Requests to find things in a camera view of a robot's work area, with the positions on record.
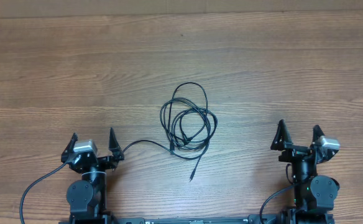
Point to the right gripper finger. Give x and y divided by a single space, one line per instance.
282 139
317 133

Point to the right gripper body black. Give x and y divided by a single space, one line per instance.
294 152

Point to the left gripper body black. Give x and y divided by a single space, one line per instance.
107 162

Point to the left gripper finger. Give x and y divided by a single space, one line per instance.
113 146
69 148

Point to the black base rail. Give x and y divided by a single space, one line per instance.
251 219

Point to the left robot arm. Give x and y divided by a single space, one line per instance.
87 196

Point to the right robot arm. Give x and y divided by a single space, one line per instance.
314 194

